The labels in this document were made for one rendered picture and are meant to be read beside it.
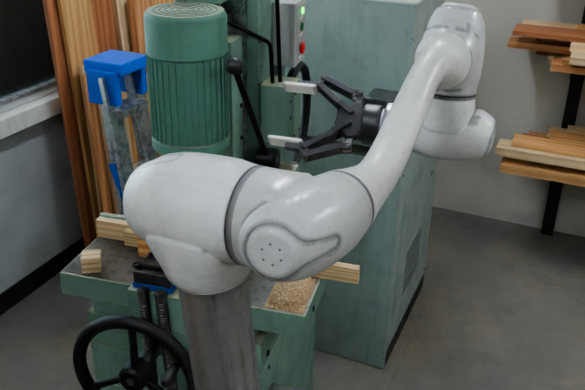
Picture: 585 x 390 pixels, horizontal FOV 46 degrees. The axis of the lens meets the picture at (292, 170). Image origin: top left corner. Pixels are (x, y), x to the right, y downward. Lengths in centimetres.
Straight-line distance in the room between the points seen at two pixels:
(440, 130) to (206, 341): 59
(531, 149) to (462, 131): 201
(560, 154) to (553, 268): 62
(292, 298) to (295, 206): 75
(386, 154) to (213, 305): 33
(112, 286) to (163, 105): 45
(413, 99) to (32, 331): 229
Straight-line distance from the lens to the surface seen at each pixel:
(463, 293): 328
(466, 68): 124
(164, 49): 144
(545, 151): 330
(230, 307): 97
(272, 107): 168
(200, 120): 148
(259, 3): 163
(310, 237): 78
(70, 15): 297
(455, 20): 126
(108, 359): 181
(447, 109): 129
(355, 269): 160
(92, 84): 247
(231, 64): 137
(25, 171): 313
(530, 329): 315
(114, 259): 174
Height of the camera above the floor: 180
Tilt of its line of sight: 25 degrees down
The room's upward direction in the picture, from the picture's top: 1 degrees clockwise
